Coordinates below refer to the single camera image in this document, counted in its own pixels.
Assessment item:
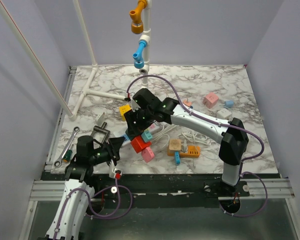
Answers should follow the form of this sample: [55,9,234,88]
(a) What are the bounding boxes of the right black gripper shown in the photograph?
[124,105,155,135]

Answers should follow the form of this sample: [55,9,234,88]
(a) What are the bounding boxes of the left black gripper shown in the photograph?
[90,136,124,166]

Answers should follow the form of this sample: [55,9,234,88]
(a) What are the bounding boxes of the yellow cube socket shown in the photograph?
[119,104,131,122]

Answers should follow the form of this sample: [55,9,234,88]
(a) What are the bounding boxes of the pink cube socket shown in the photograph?
[202,92,219,109]

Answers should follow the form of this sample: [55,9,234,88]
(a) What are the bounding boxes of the white tiger cube socket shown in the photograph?
[216,108,233,120]

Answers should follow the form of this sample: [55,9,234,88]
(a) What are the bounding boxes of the small light blue plug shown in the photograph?
[223,100,235,109]

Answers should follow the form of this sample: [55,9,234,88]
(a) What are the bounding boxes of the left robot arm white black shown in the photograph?
[42,135,125,240]

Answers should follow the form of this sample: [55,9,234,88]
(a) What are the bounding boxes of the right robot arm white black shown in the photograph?
[124,88,249,196]

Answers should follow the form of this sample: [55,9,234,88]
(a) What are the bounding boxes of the red cube socket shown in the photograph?
[130,135,152,154]

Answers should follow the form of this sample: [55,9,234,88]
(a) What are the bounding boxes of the teal cube plug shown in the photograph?
[141,130,153,143]

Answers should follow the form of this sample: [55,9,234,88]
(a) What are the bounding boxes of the white plug adapter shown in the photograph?
[95,112,106,126]

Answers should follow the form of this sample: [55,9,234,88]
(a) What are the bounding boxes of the pink plug adapter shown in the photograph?
[141,146,155,163]

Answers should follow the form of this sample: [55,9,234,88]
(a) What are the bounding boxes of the salmon plug on blue cube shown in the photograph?
[183,100,192,108]

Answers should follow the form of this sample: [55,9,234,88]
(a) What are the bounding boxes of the wooden cube socket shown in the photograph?
[167,139,182,153]

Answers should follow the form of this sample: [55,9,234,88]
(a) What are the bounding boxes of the light blue plug adapter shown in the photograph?
[174,151,181,166]

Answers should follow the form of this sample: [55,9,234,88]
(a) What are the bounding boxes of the white long power strip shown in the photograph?
[113,122,163,147]

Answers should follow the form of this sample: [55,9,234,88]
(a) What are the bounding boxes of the blue valve fitting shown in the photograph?
[132,40,148,69]

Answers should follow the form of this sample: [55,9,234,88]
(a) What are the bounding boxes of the orange power strip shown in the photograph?
[167,145,201,159]

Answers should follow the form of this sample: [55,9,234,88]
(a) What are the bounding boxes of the silver ratchet wrench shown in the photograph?
[53,126,80,168]

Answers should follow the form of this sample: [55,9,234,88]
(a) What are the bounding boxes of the orange valve fitting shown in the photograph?
[129,0,148,35]

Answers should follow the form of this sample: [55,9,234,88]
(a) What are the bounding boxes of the dark metal T-handle tool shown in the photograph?
[90,122,110,144]

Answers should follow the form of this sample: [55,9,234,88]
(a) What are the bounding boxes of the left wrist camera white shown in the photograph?
[108,160,123,180]

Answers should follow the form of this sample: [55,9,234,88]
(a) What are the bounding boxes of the white PVC pipe frame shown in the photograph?
[0,0,152,121]

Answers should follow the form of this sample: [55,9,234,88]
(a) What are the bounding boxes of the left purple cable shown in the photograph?
[51,173,134,240]

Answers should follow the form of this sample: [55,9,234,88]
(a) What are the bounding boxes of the black mounting rail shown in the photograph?
[39,171,251,210]

